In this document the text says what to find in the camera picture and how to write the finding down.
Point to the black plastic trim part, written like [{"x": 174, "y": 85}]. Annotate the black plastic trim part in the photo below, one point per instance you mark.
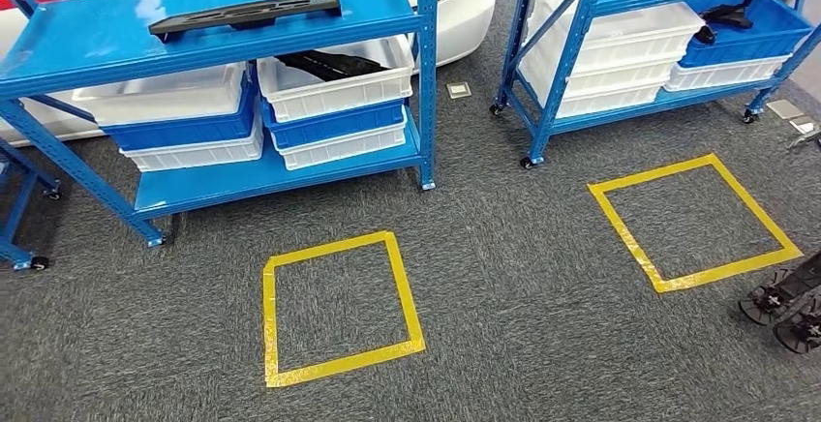
[
  {"x": 333, "y": 65},
  {"x": 725, "y": 18}
]

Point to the blue metal shelf rack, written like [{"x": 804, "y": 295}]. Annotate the blue metal shelf rack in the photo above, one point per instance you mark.
[
  {"x": 568, "y": 53},
  {"x": 96, "y": 34},
  {"x": 25, "y": 166}
]

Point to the black plastic plate part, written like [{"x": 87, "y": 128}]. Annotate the black plastic plate part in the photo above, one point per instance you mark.
[{"x": 244, "y": 14}]

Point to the white plastic crate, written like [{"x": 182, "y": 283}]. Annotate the white plastic crate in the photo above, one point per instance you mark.
[
  {"x": 628, "y": 37},
  {"x": 333, "y": 95},
  {"x": 616, "y": 79},
  {"x": 192, "y": 156},
  {"x": 603, "y": 103},
  {"x": 340, "y": 150},
  {"x": 725, "y": 74},
  {"x": 160, "y": 102}
]

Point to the grey floor socket plate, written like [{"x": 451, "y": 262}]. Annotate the grey floor socket plate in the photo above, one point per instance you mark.
[
  {"x": 785, "y": 109},
  {"x": 459, "y": 90},
  {"x": 804, "y": 125}
]

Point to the white car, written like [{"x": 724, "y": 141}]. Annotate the white car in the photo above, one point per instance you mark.
[{"x": 462, "y": 9}]

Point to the yellow floor tape square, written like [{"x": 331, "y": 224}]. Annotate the yellow floor tape square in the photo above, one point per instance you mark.
[
  {"x": 725, "y": 273},
  {"x": 270, "y": 316}
]

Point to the black humanoid robot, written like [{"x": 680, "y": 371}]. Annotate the black humanoid robot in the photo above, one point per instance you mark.
[{"x": 782, "y": 304}]

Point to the silver stand base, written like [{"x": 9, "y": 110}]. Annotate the silver stand base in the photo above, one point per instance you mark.
[{"x": 807, "y": 139}]

